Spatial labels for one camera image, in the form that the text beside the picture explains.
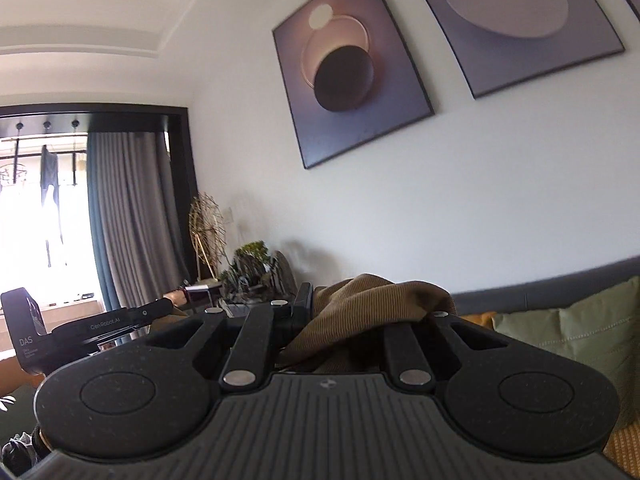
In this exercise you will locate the gold ferris wheel ornament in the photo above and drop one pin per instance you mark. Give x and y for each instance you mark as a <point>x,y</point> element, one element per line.
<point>207,225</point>

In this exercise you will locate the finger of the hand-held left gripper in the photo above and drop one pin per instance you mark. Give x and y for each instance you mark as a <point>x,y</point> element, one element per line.
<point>152,310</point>

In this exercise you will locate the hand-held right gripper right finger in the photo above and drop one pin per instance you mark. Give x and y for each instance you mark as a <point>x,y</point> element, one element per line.
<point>397,345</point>

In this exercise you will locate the orange cushion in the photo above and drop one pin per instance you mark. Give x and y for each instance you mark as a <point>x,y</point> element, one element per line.
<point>480,320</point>

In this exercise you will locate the green potted plant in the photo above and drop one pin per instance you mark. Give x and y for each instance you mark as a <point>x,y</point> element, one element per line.
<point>250,255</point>

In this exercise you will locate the grey and teal curtain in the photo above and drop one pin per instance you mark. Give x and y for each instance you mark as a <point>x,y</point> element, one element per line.
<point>130,210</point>

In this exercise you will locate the balcony drying rack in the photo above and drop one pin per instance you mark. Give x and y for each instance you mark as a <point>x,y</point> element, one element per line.
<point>15,160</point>

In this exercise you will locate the wall picture with white disc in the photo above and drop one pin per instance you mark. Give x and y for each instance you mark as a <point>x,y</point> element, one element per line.
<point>500,10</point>

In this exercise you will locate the woven sofa mat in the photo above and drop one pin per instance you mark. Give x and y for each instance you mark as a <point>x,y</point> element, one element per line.
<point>627,452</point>

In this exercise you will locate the hanging grey garment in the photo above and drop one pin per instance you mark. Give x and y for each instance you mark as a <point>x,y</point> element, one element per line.
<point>50,175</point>

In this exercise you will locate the green cushion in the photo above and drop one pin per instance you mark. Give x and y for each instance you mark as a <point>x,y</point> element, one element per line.
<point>575,330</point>

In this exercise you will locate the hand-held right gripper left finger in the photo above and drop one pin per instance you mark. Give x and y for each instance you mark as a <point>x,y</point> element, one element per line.
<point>301,310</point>

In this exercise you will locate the wall picture with dark disc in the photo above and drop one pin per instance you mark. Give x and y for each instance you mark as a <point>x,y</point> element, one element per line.
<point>350,85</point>

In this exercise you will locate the black door frame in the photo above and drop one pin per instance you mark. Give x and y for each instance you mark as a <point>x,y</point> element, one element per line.
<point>182,185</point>

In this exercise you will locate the dark grey sofa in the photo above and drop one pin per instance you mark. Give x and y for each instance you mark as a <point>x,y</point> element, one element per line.
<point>550,295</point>

